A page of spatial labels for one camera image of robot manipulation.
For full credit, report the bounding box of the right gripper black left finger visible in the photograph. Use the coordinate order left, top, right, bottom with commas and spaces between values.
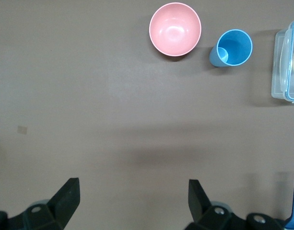
0, 177, 81, 230

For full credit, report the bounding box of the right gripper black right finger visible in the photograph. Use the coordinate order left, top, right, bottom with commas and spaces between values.
185, 179, 285, 230

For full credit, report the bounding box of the clear plastic lidded container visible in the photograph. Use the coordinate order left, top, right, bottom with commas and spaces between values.
270, 17, 294, 105

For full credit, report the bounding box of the pink bowl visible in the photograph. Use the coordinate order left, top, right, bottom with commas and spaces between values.
148, 2, 202, 58

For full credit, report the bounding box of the blue plastic cup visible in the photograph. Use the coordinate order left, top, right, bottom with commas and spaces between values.
209, 29, 254, 68

